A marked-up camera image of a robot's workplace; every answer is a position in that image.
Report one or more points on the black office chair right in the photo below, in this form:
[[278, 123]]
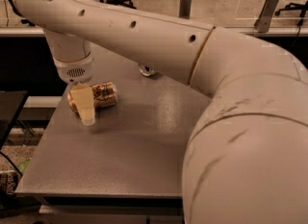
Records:
[[303, 8]]

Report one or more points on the middle metal railing post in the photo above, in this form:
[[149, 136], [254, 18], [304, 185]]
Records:
[[185, 8]]

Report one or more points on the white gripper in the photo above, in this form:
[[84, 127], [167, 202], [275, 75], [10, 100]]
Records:
[[74, 71]]

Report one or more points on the green object on floor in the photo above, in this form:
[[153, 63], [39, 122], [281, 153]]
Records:
[[23, 165]]

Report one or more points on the dark printed bag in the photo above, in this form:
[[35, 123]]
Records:
[[8, 182]]

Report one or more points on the metal railing post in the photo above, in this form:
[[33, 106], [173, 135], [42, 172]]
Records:
[[185, 8], [262, 24]]

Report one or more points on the green and white soda can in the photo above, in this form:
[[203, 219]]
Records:
[[146, 71]]

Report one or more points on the orange soda can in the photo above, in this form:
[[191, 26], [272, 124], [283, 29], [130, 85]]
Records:
[[104, 95]]

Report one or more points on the right metal railing post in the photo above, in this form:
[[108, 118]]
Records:
[[262, 24]]

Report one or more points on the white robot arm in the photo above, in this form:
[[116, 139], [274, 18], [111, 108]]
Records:
[[246, 160]]

